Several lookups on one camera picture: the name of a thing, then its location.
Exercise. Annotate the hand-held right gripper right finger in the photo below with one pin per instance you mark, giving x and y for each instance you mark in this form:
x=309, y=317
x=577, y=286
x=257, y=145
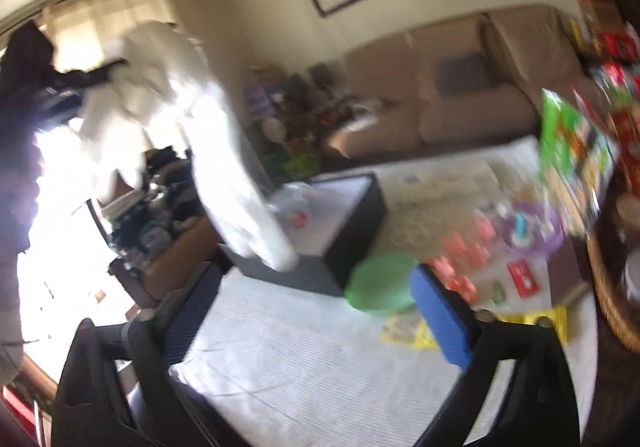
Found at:
x=440, y=317

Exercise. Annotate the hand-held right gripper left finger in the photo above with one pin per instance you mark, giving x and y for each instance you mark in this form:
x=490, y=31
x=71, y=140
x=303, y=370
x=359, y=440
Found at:
x=187, y=322

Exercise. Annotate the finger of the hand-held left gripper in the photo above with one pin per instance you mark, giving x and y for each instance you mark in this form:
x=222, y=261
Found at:
x=60, y=107
x=85, y=77

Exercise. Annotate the black storage box white inside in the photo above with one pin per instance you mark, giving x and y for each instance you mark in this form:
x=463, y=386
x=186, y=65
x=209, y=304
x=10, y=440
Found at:
x=360, y=227

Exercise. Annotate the white rubber glove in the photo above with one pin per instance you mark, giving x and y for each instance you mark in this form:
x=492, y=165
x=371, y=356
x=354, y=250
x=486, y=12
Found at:
x=200, y=127

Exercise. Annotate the yellow sachet packet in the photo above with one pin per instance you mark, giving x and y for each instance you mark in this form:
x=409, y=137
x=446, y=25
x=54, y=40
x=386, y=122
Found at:
x=405, y=334
x=535, y=322

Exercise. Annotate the pink toy figure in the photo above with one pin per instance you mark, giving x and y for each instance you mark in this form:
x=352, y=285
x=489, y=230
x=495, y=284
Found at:
x=452, y=279
x=467, y=252
x=485, y=228

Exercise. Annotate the sheer window curtain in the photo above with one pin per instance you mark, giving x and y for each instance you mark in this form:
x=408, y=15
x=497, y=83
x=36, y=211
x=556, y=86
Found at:
x=100, y=17

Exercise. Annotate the green plastic lid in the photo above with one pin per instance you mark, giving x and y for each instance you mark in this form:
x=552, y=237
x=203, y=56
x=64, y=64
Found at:
x=380, y=282

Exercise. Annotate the red card packet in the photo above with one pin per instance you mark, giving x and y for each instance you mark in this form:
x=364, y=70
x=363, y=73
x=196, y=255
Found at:
x=522, y=277

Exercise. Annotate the purple plastic bowl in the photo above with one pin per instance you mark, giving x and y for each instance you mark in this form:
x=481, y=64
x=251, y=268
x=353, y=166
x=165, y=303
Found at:
x=532, y=232

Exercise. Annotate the brown flat box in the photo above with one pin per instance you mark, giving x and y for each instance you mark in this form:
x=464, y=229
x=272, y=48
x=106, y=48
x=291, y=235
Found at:
x=567, y=272

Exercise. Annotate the clear plastic tub with lid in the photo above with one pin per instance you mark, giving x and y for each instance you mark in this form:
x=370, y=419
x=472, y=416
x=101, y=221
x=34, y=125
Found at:
x=295, y=207

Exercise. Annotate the wicker basket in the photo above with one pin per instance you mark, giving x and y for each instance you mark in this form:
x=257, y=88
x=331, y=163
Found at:
x=610, y=292

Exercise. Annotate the green crumpled cloth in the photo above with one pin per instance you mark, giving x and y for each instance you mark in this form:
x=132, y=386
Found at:
x=292, y=159

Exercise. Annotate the round white plate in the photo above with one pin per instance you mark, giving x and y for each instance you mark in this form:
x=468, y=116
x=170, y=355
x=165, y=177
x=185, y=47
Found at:
x=273, y=128

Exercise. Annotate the beige sofa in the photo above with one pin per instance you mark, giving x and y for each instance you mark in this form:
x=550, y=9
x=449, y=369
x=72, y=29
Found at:
x=475, y=122

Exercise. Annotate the green printed carton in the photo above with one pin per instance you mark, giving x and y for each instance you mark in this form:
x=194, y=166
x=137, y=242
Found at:
x=562, y=137

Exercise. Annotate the pile of colourful snack packages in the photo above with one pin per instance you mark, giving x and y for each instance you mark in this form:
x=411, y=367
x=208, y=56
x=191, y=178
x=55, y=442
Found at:
x=615, y=47

